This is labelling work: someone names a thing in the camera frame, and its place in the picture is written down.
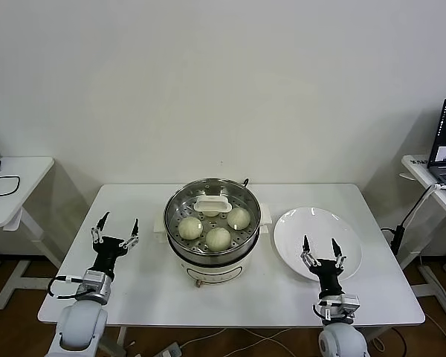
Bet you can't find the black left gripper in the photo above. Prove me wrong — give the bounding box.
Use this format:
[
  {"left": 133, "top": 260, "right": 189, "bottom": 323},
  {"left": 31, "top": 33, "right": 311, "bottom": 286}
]
[{"left": 89, "top": 211, "right": 140, "bottom": 276}]

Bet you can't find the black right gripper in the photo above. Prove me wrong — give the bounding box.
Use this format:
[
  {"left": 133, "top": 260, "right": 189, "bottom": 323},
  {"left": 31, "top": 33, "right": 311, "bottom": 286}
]
[{"left": 300, "top": 234, "right": 346, "bottom": 298}]

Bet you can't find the glass lid with cream handle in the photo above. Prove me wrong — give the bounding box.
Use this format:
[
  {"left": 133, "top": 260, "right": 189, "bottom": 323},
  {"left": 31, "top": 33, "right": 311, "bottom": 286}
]
[{"left": 164, "top": 179, "right": 262, "bottom": 256}]

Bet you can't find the white round plate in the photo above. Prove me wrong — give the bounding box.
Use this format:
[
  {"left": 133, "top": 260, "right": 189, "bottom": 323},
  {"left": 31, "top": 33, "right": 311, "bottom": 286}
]
[{"left": 273, "top": 206, "right": 363, "bottom": 283}]

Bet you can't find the black power brick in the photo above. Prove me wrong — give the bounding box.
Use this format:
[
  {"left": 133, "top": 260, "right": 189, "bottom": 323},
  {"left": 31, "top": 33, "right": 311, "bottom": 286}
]
[{"left": 378, "top": 224, "right": 403, "bottom": 256}]

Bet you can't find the stainless steel pot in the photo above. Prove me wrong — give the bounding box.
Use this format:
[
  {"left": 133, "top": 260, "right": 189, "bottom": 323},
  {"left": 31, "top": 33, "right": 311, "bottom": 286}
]
[{"left": 162, "top": 178, "right": 262, "bottom": 263}]

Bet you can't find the white side table with label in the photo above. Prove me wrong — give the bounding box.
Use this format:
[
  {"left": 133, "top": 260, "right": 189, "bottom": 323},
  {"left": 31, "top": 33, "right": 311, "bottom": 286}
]
[{"left": 399, "top": 153, "right": 446, "bottom": 318}]

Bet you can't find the white power strip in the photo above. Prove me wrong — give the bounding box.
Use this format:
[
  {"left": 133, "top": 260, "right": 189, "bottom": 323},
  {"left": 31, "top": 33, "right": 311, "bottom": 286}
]
[{"left": 158, "top": 341, "right": 183, "bottom": 357}]

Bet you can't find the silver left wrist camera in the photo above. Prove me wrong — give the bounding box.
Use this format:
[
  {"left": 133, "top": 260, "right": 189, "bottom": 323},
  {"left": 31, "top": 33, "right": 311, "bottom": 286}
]
[{"left": 81, "top": 270, "right": 114, "bottom": 295}]

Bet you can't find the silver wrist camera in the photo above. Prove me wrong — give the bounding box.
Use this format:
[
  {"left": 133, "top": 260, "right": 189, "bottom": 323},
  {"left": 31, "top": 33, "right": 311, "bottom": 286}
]
[
  {"left": 81, "top": 270, "right": 114, "bottom": 295},
  {"left": 323, "top": 295, "right": 361, "bottom": 320}
]

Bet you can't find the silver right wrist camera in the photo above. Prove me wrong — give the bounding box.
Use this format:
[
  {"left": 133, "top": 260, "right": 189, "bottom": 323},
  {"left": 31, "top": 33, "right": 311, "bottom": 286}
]
[{"left": 323, "top": 295, "right": 361, "bottom": 320}]

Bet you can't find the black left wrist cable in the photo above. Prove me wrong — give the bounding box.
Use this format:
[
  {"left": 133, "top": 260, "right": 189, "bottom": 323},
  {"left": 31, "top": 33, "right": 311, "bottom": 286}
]
[{"left": 47, "top": 275, "right": 87, "bottom": 300}]

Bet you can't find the white floor cable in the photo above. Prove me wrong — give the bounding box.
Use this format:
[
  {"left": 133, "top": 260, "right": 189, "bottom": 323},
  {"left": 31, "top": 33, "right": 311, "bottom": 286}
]
[{"left": 178, "top": 327, "right": 294, "bottom": 353}]

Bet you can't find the black floor cable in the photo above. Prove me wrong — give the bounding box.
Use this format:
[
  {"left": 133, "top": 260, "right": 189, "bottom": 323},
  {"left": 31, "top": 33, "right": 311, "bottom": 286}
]
[{"left": 390, "top": 327, "right": 408, "bottom": 357}]

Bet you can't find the white laptop cable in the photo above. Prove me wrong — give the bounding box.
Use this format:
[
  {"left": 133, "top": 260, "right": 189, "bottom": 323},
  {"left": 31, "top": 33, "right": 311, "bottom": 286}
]
[{"left": 401, "top": 181, "right": 446, "bottom": 228}]

